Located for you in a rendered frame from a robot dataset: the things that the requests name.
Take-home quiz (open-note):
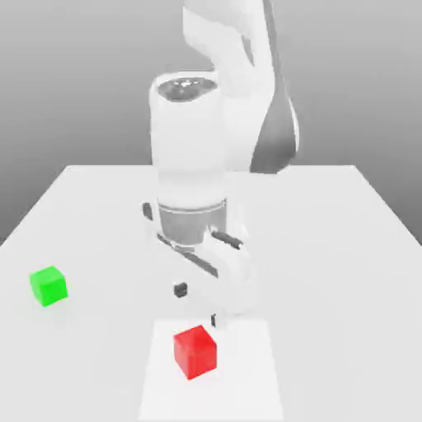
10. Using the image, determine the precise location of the small red cube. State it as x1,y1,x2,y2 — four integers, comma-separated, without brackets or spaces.
172,324,218,382

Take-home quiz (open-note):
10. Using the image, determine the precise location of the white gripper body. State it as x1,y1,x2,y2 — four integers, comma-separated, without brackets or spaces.
154,229,260,318

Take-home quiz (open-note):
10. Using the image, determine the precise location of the small green cube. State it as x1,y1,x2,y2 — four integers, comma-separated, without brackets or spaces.
28,265,69,308

